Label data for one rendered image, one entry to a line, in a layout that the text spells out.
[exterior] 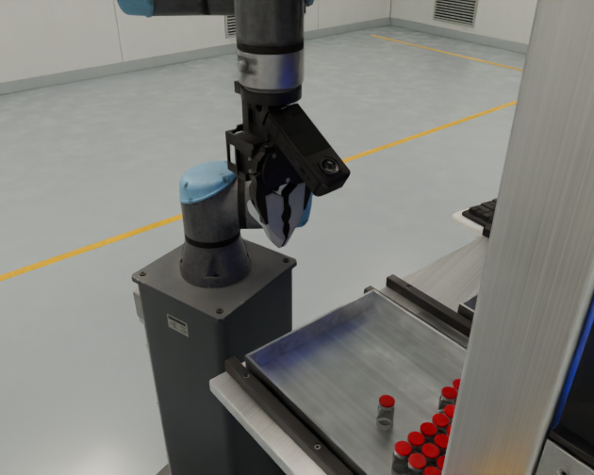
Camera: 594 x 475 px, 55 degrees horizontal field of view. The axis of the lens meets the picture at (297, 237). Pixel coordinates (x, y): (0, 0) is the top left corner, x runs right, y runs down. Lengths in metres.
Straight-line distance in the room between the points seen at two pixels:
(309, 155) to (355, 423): 0.37
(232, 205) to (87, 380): 1.26
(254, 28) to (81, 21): 5.14
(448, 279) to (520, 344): 0.72
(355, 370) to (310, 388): 0.08
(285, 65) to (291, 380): 0.44
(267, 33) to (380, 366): 0.50
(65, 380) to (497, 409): 1.96
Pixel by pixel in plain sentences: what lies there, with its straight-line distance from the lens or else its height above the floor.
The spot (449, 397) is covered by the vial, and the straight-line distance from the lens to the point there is 0.79.
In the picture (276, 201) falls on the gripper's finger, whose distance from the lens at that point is 0.71.
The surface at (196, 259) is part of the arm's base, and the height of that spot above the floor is 0.85.
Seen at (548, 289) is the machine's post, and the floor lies 1.30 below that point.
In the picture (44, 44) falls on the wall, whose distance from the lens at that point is 5.68.
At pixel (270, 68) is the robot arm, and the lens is 0.64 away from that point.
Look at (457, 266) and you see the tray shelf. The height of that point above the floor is 0.88.
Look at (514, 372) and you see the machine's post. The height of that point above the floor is 1.24.
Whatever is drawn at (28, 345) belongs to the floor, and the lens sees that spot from 2.46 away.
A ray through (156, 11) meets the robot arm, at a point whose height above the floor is 1.36.
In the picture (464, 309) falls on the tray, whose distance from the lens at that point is 0.97.
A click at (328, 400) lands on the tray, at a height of 0.88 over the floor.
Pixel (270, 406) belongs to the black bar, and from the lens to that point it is 0.80.
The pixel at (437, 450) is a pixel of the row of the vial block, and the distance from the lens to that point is 0.73.
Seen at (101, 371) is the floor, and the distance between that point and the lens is 2.25.
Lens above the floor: 1.49
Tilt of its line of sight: 31 degrees down
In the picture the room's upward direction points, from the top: straight up
